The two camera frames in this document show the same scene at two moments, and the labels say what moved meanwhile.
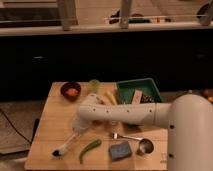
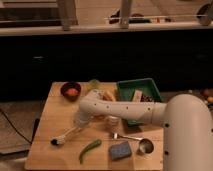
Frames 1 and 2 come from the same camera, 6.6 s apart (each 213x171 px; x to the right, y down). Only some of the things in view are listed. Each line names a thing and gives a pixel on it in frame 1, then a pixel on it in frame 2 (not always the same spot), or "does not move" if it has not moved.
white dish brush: (58, 152) to (59, 140)
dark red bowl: (71, 90) does not move
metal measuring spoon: (146, 145) does not move
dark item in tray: (147, 99) does not move
